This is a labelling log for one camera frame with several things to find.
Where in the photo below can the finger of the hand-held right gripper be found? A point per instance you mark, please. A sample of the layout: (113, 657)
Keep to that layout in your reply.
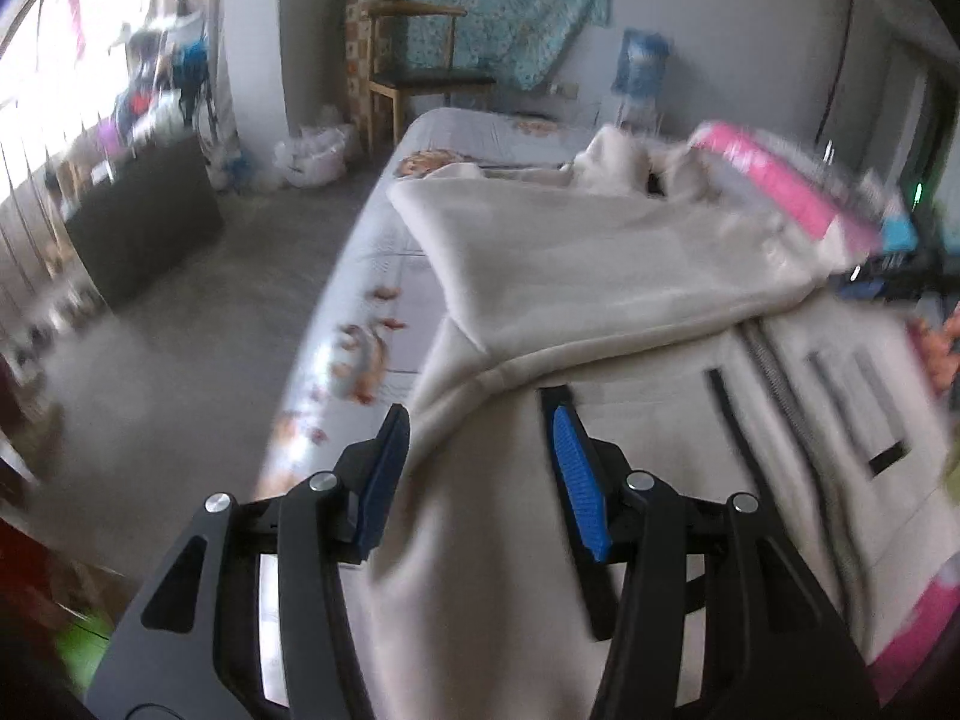
(915, 274)

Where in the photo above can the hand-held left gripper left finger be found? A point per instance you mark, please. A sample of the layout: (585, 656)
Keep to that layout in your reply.
(382, 465)

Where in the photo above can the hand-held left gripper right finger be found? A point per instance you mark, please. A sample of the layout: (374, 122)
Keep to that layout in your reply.
(577, 480)

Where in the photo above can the beige jacket with dark stripes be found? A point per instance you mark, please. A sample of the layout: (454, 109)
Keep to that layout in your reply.
(600, 277)

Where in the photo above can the thin dark pole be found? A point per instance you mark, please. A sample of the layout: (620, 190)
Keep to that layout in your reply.
(841, 52)

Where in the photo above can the white plastic bags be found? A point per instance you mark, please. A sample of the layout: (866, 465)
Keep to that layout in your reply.
(315, 154)

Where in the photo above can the dark cabinet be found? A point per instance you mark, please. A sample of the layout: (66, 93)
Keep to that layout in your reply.
(142, 225)

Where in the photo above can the blue water jug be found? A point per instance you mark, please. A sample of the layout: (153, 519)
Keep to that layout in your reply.
(641, 64)

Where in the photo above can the wooden chair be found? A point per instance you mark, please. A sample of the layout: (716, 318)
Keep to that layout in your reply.
(427, 81)

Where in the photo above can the tiled stand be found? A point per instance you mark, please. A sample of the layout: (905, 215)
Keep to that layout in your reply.
(358, 52)

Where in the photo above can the teal floral wall cloth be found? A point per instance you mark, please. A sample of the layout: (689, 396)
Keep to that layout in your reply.
(510, 0)

